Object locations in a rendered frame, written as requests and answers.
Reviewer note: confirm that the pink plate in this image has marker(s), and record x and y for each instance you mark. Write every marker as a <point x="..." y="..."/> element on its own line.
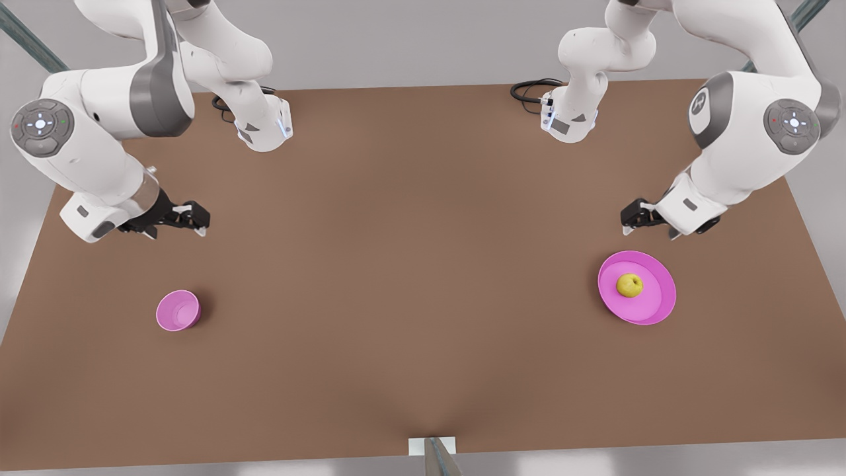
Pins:
<point x="651" y="304"/>

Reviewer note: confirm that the pink bowl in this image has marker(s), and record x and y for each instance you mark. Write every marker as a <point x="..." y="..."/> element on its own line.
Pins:
<point x="178" y="311"/>

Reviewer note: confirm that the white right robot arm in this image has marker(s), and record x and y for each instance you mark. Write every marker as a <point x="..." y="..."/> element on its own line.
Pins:
<point x="86" y="106"/>

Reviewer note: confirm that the yellow-green apple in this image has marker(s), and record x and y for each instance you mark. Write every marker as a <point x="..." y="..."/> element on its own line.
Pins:
<point x="630" y="285"/>

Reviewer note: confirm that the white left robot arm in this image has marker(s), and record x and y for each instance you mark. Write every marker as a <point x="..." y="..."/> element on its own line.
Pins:
<point x="740" y="119"/>

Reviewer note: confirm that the silver frame post with foot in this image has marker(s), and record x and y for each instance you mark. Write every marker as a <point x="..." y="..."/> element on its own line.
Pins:
<point x="436" y="456"/>

